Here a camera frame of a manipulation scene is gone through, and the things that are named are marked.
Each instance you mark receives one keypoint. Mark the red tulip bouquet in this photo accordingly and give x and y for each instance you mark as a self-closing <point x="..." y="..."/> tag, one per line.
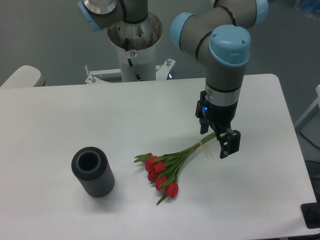
<point x="163" y="171"/>

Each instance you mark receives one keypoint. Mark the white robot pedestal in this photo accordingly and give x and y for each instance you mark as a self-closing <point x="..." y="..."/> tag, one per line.
<point x="136" y="45"/>

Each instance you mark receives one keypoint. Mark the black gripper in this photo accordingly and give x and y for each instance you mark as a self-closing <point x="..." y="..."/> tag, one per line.
<point x="219" y="119"/>

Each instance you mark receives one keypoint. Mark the dark grey ribbed vase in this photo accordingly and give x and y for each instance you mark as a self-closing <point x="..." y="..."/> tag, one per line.
<point x="91" y="167"/>

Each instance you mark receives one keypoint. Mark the white chair armrest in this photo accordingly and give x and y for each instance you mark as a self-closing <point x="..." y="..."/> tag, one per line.
<point x="24" y="77"/>

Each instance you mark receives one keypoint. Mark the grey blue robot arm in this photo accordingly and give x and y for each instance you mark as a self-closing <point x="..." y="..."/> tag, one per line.
<point x="219" y="40"/>

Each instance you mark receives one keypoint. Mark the black table cable grommet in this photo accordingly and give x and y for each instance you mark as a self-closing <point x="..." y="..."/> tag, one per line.
<point x="311" y="214"/>

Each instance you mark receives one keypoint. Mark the white furniture frame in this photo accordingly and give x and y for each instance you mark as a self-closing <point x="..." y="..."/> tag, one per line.
<point x="309" y="113"/>

